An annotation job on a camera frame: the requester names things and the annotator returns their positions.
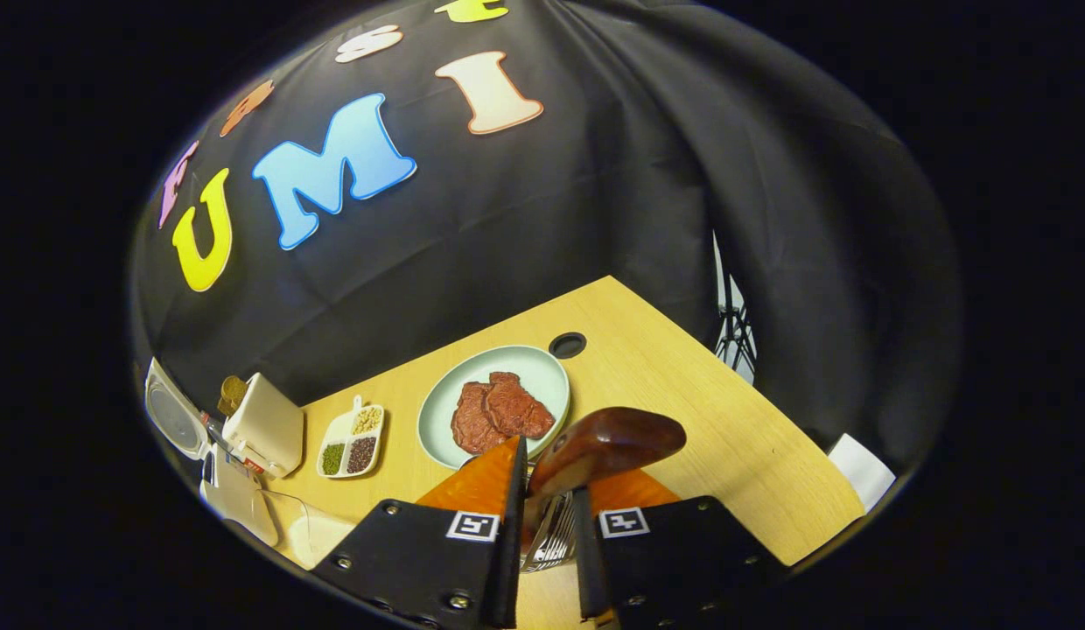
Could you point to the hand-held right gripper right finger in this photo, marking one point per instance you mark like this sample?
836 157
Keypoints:
586 569

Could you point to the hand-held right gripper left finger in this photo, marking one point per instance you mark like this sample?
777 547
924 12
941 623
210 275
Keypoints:
507 569

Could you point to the brown wooden spoon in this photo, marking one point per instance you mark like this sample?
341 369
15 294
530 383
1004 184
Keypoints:
612 442

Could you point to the clear box of rice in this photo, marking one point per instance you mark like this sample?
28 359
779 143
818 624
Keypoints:
319 534

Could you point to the white rice cooker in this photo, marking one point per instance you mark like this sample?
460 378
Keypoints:
175 420

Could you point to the white divided bean dish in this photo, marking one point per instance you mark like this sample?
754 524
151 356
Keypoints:
350 442

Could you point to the pale green plate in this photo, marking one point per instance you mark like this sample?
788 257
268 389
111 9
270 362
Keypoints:
516 363

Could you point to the black table grommet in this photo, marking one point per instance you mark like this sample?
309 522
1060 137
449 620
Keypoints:
567 345

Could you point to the white toaster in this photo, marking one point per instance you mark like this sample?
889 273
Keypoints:
267 429

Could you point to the clear water bottle red label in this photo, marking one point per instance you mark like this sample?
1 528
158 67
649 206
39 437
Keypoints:
245 461

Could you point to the black tripod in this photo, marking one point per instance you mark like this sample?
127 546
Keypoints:
735 324

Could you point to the white sheet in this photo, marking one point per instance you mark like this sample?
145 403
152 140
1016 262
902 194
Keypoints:
862 472

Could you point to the brown bread slices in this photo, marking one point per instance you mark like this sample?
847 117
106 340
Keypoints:
233 394

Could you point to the black backdrop cloth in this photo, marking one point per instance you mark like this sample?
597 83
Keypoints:
595 175

